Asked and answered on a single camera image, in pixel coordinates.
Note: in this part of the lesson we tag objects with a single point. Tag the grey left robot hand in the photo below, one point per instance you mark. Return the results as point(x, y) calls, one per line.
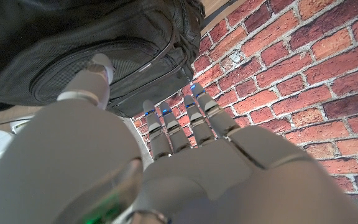
point(197, 180)

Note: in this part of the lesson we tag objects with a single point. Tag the red brick print backdrop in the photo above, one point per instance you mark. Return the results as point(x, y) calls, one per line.
point(291, 77)

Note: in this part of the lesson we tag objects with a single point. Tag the black backpack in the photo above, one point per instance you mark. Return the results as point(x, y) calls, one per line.
point(73, 37)

